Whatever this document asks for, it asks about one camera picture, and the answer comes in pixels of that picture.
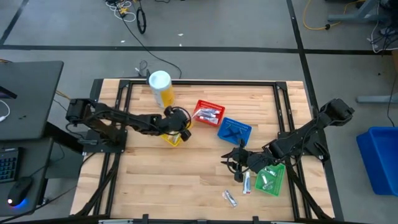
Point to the large blue plastic bin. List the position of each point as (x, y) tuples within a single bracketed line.
[(379, 155)]

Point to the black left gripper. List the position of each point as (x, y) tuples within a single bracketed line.
[(172, 123)]

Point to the red plastic basket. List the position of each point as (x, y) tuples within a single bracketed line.
[(210, 104)]

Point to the black computer mouse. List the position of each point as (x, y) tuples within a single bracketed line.
[(19, 191)]

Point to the dark monitor corner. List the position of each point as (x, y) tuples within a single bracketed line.
[(6, 92)]

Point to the black low desk surface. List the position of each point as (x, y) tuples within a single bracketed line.
[(34, 161)]

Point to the grey floor bar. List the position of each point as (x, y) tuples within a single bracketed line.
[(376, 99)]

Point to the black desk top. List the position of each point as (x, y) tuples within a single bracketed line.
[(31, 99)]

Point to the green toothbrush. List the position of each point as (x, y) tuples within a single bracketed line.
[(174, 138)]

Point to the green plastic basket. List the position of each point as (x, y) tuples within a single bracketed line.
[(276, 186)]

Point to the black backlit keyboard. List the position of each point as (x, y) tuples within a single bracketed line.
[(7, 165)]

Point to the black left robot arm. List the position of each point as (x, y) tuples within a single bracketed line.
[(124, 118)]

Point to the white yellow wipes canister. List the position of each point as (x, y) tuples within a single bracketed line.
[(161, 88)]

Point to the blue plastic basket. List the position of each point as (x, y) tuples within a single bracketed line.
[(245, 132)]

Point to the grey table leg frame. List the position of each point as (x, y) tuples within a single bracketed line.
[(357, 18)]

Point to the white red toothpaste tube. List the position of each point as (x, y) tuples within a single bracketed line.
[(205, 115), (211, 111), (246, 183), (210, 120)]

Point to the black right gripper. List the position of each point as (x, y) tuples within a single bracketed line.
[(248, 160)]

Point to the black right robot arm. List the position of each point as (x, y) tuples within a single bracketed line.
[(301, 140)]

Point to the yellow plastic basket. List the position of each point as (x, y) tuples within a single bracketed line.
[(166, 139)]

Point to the dark blue razor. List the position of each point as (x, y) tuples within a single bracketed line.
[(233, 133), (231, 129)]

